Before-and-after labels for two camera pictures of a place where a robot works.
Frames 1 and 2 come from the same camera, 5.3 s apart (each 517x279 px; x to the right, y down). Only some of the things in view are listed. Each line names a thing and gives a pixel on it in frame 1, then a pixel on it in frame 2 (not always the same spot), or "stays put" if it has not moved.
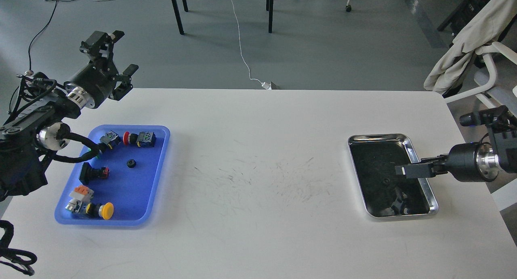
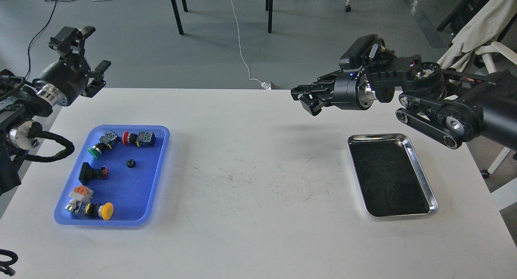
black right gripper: x=473 y=162 to x=347 y=90
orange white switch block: x=83 y=193 stays put
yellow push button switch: x=105 y=210 stays put
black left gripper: x=91 y=86 to x=63 y=82
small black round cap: x=131 y=163 stays put
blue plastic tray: x=118 y=187 stays put
